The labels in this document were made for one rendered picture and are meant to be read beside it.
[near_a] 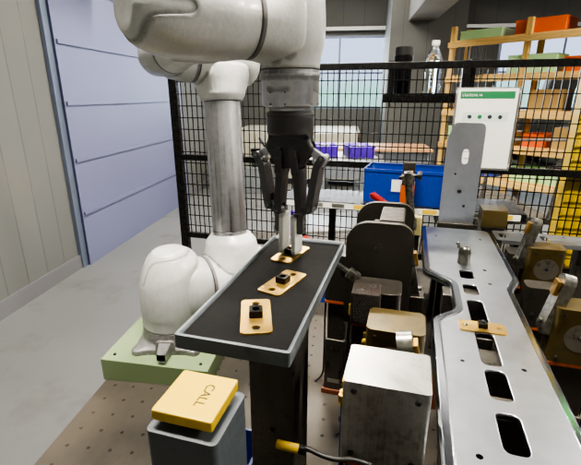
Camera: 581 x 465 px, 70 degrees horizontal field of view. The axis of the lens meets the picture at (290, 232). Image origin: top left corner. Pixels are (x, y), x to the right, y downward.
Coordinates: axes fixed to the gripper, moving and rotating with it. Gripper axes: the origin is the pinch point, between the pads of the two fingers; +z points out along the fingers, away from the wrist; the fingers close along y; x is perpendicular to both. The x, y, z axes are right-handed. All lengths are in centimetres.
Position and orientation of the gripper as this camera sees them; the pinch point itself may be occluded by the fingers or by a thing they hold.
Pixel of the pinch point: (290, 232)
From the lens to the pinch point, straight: 71.5
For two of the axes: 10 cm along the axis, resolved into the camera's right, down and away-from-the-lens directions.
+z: 0.0, 9.5, 3.1
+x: 4.5, -2.8, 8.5
